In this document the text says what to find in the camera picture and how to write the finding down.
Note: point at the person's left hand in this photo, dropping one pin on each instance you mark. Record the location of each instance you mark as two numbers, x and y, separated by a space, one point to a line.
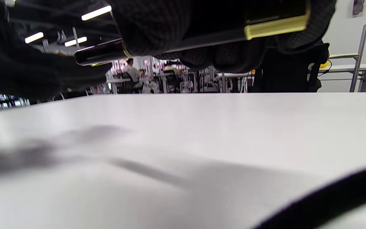
17 70

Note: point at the person's right hand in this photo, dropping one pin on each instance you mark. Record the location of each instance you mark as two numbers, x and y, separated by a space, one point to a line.
176 22

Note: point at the black fountain pen cap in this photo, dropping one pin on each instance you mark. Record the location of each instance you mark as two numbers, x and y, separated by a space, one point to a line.
100 52

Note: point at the black gold fountain pen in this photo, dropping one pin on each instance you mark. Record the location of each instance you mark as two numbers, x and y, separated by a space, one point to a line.
275 28

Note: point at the ceiling light strip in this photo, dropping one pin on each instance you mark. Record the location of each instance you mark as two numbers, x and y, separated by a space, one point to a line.
34 37
75 41
96 12

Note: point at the row of distant workstations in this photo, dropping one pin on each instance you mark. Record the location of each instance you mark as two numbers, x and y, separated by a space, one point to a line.
195 82

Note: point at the black mesh office chair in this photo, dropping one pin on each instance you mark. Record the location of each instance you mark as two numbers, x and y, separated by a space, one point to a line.
284 70

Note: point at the wall poster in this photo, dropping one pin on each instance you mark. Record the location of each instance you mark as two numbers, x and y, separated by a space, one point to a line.
358 7

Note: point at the white desk with aluminium frame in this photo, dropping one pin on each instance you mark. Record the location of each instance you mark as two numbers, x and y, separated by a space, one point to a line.
359 57

